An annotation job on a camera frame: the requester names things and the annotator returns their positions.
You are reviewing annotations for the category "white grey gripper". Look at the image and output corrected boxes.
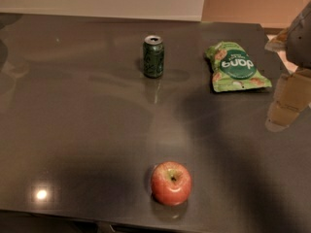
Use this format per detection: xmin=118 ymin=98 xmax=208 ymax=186
xmin=264 ymin=1 xmax=311 ymax=132

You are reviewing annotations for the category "red apple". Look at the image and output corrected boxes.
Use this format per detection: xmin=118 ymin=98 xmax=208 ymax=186
xmin=151 ymin=161 xmax=192 ymax=206

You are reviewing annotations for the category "green soda can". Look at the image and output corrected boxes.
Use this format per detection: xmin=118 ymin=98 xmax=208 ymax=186
xmin=143 ymin=35 xmax=164 ymax=79

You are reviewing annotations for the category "green snack bag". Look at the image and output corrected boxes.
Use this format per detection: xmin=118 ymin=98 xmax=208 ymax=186
xmin=205 ymin=42 xmax=272 ymax=92

